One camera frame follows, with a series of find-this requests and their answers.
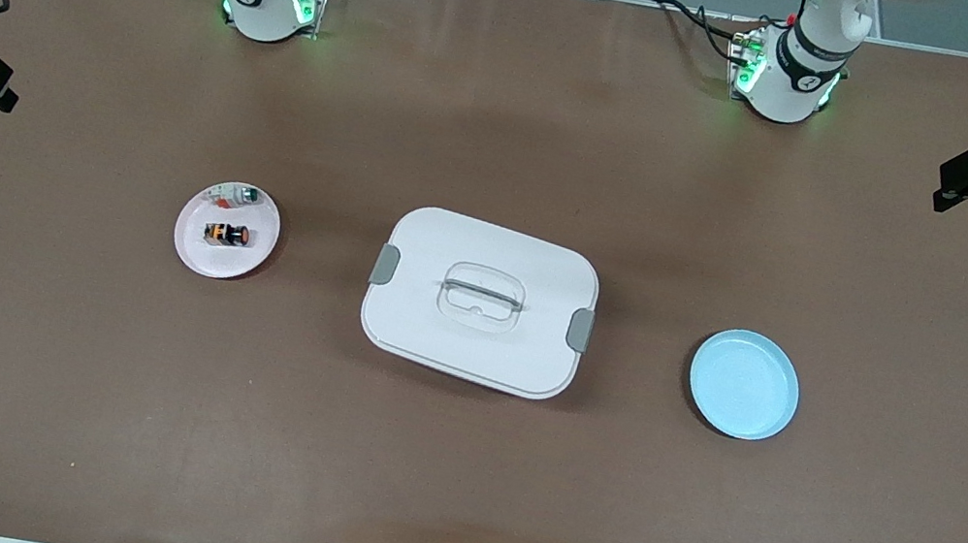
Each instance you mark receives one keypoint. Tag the orange push button switch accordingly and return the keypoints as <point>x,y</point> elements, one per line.
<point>226,235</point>

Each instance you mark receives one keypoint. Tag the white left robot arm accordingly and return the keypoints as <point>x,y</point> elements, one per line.
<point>790,87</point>

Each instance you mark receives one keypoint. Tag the grey box latch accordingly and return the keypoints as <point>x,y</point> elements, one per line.
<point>385,265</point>
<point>580,330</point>

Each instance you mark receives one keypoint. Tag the white lidded storage box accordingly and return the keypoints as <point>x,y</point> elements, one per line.
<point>471,348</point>

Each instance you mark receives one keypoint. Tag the pink round plate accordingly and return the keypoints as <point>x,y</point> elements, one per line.
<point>225,263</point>

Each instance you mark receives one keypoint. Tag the light blue round plate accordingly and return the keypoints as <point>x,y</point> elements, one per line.
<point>743,386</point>

